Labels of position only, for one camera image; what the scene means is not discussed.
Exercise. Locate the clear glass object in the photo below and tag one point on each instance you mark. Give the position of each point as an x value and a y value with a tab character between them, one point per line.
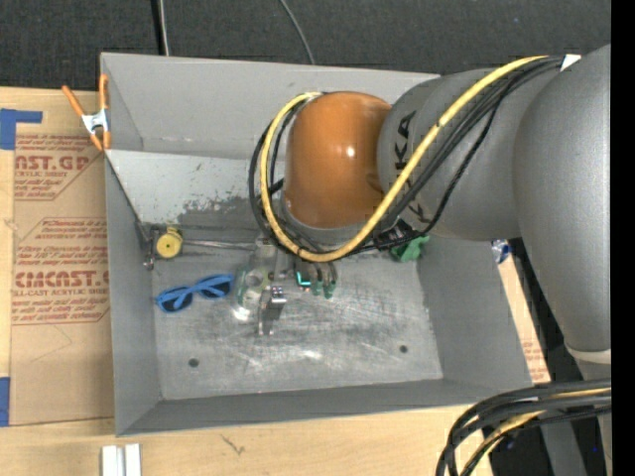
248	293

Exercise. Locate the blue sunglasses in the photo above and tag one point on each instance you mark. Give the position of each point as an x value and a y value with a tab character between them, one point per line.
214	286

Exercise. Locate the small dark metal tool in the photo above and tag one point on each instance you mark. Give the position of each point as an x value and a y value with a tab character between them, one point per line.
148	262

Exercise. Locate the grey metal bin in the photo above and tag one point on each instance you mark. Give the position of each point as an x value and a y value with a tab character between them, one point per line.
322	355

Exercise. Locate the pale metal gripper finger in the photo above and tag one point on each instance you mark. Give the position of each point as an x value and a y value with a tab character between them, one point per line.
270	313

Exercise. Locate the brown cardboard board red print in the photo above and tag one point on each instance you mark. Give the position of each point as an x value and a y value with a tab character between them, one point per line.
54	365

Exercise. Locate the yellow round disc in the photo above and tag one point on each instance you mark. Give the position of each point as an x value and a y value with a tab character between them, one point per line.
168	244

